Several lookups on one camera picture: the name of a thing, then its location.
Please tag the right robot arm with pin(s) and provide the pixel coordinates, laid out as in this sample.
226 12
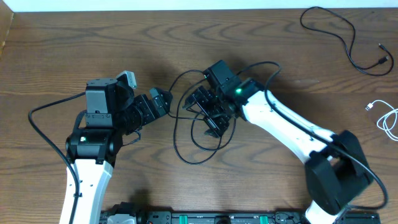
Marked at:
335 164

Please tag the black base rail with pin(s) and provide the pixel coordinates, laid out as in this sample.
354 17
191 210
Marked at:
125 212

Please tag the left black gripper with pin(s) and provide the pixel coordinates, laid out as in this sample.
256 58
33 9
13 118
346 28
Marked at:
152 113

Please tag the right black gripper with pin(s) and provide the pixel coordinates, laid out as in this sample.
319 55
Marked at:
217 126

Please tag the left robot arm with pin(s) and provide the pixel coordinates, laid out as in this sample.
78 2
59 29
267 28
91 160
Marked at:
112 111

